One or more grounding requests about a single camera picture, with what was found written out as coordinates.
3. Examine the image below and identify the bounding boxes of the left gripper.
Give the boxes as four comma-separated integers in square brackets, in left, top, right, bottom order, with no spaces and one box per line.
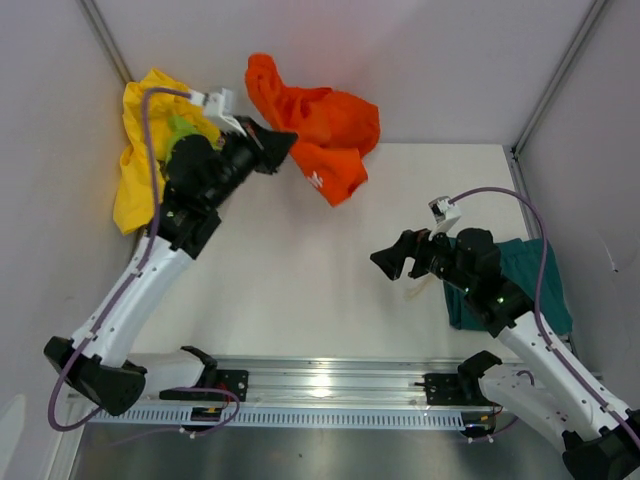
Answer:
[207,116,300,210]

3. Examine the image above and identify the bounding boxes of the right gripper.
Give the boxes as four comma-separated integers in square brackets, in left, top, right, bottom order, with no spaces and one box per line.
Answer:
[370,221,475,294]

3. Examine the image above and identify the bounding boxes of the orange shorts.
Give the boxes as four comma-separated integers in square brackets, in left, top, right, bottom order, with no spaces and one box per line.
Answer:
[245,53,381,207]

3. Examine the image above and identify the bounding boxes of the teal green shorts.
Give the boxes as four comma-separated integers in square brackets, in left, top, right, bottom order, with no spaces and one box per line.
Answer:
[443,238,573,335]

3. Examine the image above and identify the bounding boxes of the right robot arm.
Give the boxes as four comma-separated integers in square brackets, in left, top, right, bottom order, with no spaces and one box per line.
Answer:
[370,228,639,479]

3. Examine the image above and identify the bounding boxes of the lime green shorts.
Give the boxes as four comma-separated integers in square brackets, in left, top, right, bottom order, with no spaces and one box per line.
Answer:
[164,115,224,163]

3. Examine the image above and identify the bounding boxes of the yellow shorts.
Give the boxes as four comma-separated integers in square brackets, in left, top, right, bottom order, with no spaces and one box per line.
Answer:
[113,68,205,235]

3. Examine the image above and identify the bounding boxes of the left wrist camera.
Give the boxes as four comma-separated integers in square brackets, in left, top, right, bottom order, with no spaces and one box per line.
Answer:
[189,87,247,136]

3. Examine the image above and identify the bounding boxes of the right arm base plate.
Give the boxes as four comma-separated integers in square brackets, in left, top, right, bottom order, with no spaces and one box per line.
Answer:
[423,373,491,406]

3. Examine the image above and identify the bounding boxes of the aluminium mounting rail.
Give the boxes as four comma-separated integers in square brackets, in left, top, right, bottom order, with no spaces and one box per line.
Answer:
[67,355,614,414]

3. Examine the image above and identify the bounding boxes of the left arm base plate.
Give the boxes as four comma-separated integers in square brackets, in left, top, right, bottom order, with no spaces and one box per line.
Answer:
[159,369,249,402]

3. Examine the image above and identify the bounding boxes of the left aluminium frame post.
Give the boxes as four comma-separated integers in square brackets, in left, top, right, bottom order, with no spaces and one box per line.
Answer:
[76,0,133,86]

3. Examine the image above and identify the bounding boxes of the aluminium frame post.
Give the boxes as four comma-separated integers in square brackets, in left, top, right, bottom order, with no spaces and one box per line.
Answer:
[510,0,613,160]
[76,0,133,86]

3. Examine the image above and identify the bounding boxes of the slotted cable duct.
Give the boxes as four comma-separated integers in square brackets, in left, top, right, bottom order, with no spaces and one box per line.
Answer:
[92,405,465,431]

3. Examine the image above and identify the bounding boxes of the right aluminium frame post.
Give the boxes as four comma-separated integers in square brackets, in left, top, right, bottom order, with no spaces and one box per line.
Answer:
[510,0,613,160]

